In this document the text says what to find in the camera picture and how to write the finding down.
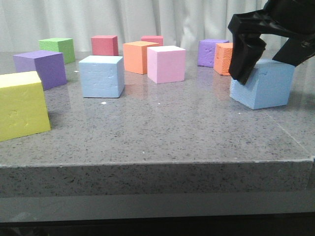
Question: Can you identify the pink foam block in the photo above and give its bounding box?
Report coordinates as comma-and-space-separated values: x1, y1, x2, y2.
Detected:
147, 46, 186, 84

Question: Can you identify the yellow foam block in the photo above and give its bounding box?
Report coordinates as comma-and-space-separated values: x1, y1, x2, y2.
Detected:
0, 71, 51, 141

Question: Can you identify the green foam block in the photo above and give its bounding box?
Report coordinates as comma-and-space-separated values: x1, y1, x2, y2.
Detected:
38, 38, 75, 64

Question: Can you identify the red foam block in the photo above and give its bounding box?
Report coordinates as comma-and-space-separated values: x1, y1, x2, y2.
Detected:
91, 35, 119, 56
141, 35, 163, 46

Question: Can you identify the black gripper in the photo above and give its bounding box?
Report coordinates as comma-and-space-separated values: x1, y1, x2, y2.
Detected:
228, 0, 315, 85

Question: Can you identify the white curtain backdrop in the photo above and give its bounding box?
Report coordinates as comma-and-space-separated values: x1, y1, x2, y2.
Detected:
0, 0, 265, 52

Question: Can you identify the textured orange foam block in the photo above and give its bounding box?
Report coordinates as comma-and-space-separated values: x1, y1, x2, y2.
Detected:
214, 43, 233, 76

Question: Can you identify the smooth light blue foam block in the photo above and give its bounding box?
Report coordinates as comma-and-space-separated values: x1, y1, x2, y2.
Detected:
79, 56, 125, 98

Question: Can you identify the purple foam block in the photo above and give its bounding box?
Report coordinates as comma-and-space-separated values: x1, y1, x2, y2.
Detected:
13, 50, 67, 90
197, 39, 229, 67

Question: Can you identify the smooth orange foam block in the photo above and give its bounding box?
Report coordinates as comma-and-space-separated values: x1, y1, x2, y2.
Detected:
123, 41, 159, 74

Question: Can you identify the red foam block front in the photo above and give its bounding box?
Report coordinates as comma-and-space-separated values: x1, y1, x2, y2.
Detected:
91, 35, 119, 56

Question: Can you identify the purple foam block left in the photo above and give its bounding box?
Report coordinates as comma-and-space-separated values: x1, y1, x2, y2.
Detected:
13, 50, 67, 90

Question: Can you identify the red foam block rear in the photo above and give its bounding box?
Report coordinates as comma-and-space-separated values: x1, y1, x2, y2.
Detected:
141, 35, 163, 46

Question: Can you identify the purple foam block right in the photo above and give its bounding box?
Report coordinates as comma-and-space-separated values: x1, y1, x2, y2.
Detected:
197, 39, 229, 67

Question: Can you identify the textured blue foam block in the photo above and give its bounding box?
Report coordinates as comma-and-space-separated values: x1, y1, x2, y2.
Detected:
230, 59, 295, 110

